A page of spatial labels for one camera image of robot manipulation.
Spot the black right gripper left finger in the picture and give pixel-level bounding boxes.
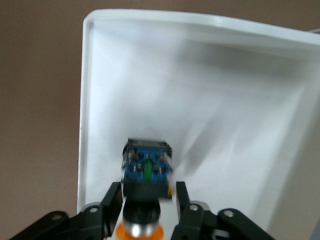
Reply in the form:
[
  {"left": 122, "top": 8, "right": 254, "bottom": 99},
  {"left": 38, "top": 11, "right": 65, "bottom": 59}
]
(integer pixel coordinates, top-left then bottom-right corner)
[{"left": 9, "top": 181, "right": 124, "bottom": 240}]

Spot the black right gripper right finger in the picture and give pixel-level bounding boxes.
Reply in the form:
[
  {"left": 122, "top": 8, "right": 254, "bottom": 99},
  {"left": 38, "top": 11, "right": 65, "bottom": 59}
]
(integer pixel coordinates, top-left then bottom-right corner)
[{"left": 171, "top": 181, "right": 274, "bottom": 240}]

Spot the blue push-button switch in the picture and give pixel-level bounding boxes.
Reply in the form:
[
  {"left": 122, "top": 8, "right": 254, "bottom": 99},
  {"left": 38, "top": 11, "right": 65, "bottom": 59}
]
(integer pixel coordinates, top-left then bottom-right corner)
[{"left": 115, "top": 137, "right": 175, "bottom": 240}]

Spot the white plastic drawer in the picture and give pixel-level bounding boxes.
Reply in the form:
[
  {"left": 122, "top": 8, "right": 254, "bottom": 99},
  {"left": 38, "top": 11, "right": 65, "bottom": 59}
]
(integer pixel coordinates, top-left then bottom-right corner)
[{"left": 76, "top": 8, "right": 320, "bottom": 240}]

